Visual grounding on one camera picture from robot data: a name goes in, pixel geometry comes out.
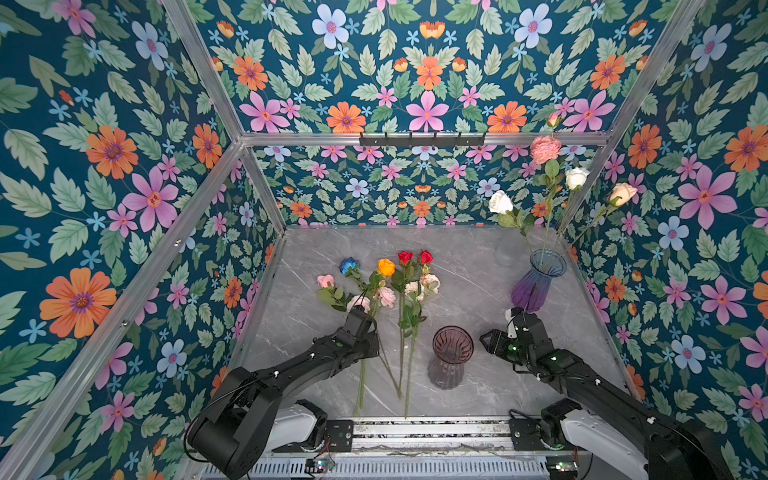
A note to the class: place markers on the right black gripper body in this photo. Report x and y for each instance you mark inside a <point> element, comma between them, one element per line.
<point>525,356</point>

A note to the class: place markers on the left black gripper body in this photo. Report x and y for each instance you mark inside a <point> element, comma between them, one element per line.
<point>369,347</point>

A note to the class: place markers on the dark mauve glass vase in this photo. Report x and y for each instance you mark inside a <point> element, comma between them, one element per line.
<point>452,347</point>

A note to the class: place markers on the artificial flower bunch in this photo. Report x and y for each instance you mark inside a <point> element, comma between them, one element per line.
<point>403,286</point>

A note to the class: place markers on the purple blue glass vase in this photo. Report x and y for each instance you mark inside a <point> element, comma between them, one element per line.
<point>531,291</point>

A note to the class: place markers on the yellow orange rose stem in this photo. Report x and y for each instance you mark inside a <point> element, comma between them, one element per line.
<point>377,290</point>

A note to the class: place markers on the small white bud stem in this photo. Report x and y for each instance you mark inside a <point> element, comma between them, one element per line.
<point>563,185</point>

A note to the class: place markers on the cream white rose stem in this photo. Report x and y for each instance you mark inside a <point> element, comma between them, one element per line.
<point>621,194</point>

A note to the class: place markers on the pink carnation stem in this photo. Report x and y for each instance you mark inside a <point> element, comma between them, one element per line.
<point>545,152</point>

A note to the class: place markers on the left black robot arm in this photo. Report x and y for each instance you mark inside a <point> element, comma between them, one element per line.
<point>232,431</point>

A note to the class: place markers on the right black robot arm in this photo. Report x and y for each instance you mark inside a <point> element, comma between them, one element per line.
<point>597,416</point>

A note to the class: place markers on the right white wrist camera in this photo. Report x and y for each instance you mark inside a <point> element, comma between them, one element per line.
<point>511,315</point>

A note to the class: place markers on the aluminium mounting rail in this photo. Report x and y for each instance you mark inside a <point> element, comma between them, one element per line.
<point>444,435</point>

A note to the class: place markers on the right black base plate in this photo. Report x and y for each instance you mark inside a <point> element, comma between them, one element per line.
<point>526,436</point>

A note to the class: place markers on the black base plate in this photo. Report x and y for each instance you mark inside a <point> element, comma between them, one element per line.
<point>526,436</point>
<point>333,435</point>

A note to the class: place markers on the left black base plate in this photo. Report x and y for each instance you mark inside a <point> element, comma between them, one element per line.
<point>333,435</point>

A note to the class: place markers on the black hook rail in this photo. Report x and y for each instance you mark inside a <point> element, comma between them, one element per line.
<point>411,139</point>

